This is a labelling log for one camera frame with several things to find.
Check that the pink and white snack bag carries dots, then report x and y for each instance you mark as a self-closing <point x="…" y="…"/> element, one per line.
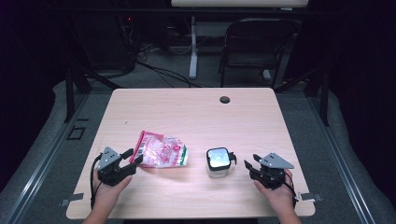
<point x="158" y="151"/>

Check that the person's left hand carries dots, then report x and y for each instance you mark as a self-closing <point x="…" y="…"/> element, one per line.
<point x="106" y="194"/>

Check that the dark equipment with red light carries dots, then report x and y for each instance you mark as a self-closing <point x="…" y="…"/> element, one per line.
<point x="127" y="37"/>

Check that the white desk leg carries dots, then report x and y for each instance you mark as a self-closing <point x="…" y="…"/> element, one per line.
<point x="193" y="59"/>

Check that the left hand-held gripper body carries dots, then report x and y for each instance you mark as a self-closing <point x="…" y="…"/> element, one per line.
<point x="109" y="161"/>

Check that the person's right hand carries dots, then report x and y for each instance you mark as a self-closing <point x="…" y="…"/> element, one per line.
<point x="280" y="196"/>

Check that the black folding chair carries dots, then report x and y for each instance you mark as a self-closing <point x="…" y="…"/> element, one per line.
<point x="258" y="34"/>

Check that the black metal frame stand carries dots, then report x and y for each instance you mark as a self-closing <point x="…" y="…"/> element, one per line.
<point x="70" y="93"/>
<point x="324" y="99"/>

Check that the grey metal floor rail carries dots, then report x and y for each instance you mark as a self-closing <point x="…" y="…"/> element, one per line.
<point x="339" y="161"/>
<point x="46" y="155"/>

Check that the grey tape piece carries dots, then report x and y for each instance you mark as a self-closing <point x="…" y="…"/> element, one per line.
<point x="73" y="198"/>
<point x="309" y="196"/>

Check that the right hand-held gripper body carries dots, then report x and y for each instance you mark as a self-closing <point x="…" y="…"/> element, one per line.
<point x="274" y="161"/>

